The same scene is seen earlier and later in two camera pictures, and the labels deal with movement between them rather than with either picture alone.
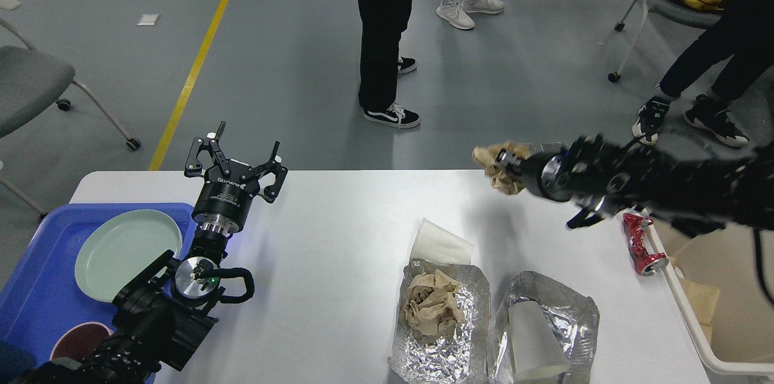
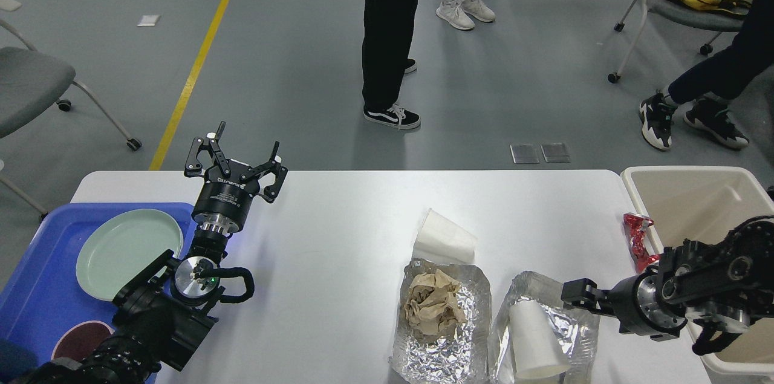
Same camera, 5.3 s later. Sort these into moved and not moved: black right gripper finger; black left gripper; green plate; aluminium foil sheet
Moved: black right gripper finger
Not moved: aluminium foil sheet; green plate; black left gripper
